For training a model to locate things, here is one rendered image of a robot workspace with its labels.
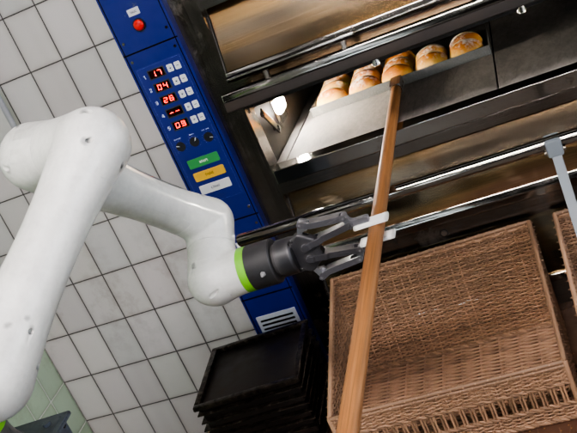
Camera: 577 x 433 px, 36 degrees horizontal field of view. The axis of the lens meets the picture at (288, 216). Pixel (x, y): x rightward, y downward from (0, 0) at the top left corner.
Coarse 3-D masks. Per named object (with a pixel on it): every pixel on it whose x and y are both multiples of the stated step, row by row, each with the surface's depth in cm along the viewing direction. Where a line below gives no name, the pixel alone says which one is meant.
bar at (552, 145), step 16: (576, 128) 181; (528, 144) 184; (544, 144) 182; (560, 144) 181; (480, 160) 187; (496, 160) 186; (512, 160) 185; (560, 160) 182; (432, 176) 190; (448, 176) 189; (464, 176) 189; (560, 176) 181; (400, 192) 193; (320, 208) 199; (336, 208) 197; (352, 208) 196; (576, 208) 177; (272, 224) 202; (288, 224) 200; (576, 224) 176; (240, 240) 204; (256, 240) 203
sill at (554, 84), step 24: (552, 72) 218; (576, 72) 213; (480, 96) 223; (504, 96) 218; (528, 96) 217; (408, 120) 229; (432, 120) 224; (456, 120) 223; (336, 144) 236; (360, 144) 229; (288, 168) 236; (312, 168) 234
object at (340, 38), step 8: (352, 32) 208; (328, 40) 210; (336, 40) 209; (344, 40) 209; (304, 48) 212; (312, 48) 211; (320, 48) 211; (344, 48) 209; (288, 56) 213; (296, 56) 213; (264, 64) 215; (272, 64) 214; (240, 72) 217; (248, 72) 216; (256, 72) 216; (264, 72) 215; (232, 80) 218
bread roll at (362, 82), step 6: (360, 78) 266; (366, 78) 265; (372, 78) 265; (378, 78) 266; (354, 84) 266; (360, 84) 265; (366, 84) 265; (372, 84) 265; (354, 90) 266; (360, 90) 265
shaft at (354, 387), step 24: (384, 144) 210; (384, 168) 196; (384, 192) 184; (360, 288) 150; (360, 312) 142; (360, 336) 135; (360, 360) 130; (360, 384) 125; (360, 408) 120; (336, 432) 117
